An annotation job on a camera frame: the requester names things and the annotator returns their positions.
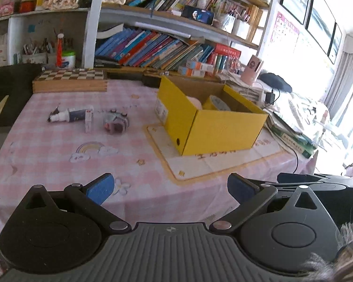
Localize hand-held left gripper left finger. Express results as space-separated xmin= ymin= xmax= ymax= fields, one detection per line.
xmin=19 ymin=173 xmax=132 ymax=235

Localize red white figurine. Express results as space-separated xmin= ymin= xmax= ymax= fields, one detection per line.
xmin=19 ymin=0 xmax=36 ymax=14

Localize black fabric cap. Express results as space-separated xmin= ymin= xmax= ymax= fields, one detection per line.
xmin=257 ymin=72 xmax=293 ymax=92

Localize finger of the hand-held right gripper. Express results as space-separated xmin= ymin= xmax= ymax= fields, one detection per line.
xmin=277 ymin=173 xmax=353 ymax=189

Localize pink plush pig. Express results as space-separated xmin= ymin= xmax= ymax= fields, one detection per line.
xmin=185 ymin=96 xmax=203 ymax=110

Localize row of blue children's books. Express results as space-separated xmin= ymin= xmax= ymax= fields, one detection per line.
xmin=95 ymin=28 xmax=215 ymax=71

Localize grey fuzzy sleeve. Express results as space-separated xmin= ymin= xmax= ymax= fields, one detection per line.
xmin=300 ymin=216 xmax=353 ymax=282

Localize pink alphabet wall poster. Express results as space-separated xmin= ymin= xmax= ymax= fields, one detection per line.
xmin=269 ymin=11 xmax=300 ymax=53

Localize white wooden bookshelf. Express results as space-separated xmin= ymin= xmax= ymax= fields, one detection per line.
xmin=82 ymin=0 xmax=278 ymax=72

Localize red tassel ornament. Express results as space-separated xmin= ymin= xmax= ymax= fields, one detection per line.
xmin=56 ymin=34 xmax=64 ymax=68

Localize white navy spray bottle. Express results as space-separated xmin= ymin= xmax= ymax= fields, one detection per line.
xmin=47 ymin=107 xmax=88 ymax=123

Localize white box red label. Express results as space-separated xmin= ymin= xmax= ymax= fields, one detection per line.
xmin=0 ymin=43 xmax=11 ymax=68

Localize smartphone with lit screen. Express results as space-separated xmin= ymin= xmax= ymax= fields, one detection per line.
xmin=183 ymin=5 xmax=215 ymax=25

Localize white pen holder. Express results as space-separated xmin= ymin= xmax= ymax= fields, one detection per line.
xmin=234 ymin=19 xmax=250 ymax=39

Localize pen holders with pens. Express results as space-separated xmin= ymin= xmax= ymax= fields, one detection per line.
xmin=22 ymin=35 xmax=56 ymax=63

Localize yellow cardboard box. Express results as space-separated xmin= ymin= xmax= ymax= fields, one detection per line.
xmin=156 ymin=76 xmax=269 ymax=157

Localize white curtain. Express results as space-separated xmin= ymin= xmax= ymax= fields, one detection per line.
xmin=324 ymin=32 xmax=353 ymax=130

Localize blue hanging cord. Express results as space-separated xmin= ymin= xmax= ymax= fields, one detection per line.
xmin=148 ymin=0 xmax=162 ymax=18

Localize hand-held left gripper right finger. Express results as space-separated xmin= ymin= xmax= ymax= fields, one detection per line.
xmin=209 ymin=173 xmax=324 ymax=235

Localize green thick book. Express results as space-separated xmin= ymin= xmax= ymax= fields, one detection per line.
xmin=268 ymin=120 xmax=317 ymax=158

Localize black cable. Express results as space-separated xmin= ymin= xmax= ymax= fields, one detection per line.
xmin=278 ymin=137 xmax=299 ymax=174

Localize stack of worn notebooks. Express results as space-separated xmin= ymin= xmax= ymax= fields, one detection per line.
xmin=218 ymin=70 xmax=267 ymax=100

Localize red thick book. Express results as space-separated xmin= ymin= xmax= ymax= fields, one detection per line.
xmin=214 ymin=43 xmax=242 ymax=58

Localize pink checked tablecloth desktop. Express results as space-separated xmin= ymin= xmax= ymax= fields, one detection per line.
xmin=0 ymin=80 xmax=318 ymax=259

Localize white cubby shelf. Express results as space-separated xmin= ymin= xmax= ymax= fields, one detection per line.
xmin=0 ymin=7 xmax=92 ymax=68

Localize wooden chessboard box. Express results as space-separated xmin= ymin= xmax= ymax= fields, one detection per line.
xmin=32 ymin=68 xmax=108 ymax=94

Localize yellow tape roll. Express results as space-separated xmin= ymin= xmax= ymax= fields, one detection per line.
xmin=209 ymin=95 xmax=231 ymax=111

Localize black stapler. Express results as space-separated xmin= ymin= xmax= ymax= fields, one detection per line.
xmin=94 ymin=59 xmax=121 ymax=69

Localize white jar green lid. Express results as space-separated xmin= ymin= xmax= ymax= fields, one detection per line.
xmin=61 ymin=51 xmax=76 ymax=69

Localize pink tissue box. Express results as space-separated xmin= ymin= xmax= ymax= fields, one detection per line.
xmin=0 ymin=0 xmax=15 ymax=16

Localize orange white small box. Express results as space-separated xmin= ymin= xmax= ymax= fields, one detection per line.
xmin=178 ymin=66 xmax=206 ymax=77
xmin=186 ymin=60 xmax=215 ymax=71

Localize black electronic keyboard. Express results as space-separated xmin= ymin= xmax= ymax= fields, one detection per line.
xmin=0 ymin=64 xmax=44 ymax=130

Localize row of tan books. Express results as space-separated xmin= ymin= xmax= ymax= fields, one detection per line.
xmin=250 ymin=4 xmax=265 ymax=44

